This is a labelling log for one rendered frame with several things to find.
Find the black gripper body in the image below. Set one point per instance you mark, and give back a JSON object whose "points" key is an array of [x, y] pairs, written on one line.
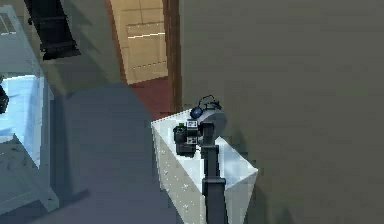
{"points": [[180, 138]]}

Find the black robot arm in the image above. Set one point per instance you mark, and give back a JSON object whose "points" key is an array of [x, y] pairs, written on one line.
{"points": [[213, 193]]}

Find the small green object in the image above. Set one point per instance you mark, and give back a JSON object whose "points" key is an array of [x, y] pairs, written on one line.
{"points": [[181, 125]]}

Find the white chest of drawers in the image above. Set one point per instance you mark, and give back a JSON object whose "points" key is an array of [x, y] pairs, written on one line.
{"points": [[180, 173]]}

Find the white desk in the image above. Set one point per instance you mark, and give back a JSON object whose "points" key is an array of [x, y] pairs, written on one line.
{"points": [[23, 100]]}

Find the black cupboard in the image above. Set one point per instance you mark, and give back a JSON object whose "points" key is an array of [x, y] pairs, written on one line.
{"points": [[53, 30]]}

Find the black object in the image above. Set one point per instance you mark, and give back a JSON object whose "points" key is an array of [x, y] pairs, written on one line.
{"points": [[2, 98]]}

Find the brown door frame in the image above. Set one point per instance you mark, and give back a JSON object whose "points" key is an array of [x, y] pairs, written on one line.
{"points": [[173, 50]]}

